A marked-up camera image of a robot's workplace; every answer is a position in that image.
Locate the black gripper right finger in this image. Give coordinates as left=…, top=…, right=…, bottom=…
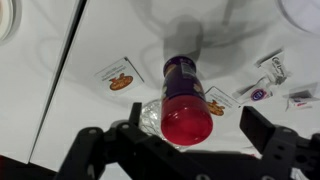
left=239, top=106, right=275, bottom=153

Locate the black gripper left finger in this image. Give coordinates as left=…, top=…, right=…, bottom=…
left=129, top=102, right=142, bottom=127

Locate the brown bottle red cap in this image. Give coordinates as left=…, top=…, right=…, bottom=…
left=161, top=56, right=213, bottom=146

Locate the crumpled clear plastic wrap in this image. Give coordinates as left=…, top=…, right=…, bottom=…
left=138, top=98, right=188, bottom=151

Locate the small sachet purple logo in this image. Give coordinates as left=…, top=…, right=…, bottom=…
left=232, top=85, right=273, bottom=104

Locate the white sachet orange logo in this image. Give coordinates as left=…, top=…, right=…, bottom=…
left=94, top=57, right=144, bottom=96

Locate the small sachet red print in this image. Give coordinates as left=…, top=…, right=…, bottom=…
left=284, top=82, right=320, bottom=111

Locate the clear condiment sachet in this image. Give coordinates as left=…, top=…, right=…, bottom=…
left=255, top=48, right=289, bottom=85

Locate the white round plate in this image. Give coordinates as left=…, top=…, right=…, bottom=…
left=276, top=0, right=320, bottom=35

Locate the plate with chocolate pastry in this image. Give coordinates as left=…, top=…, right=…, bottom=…
left=0, top=0, right=22, bottom=46

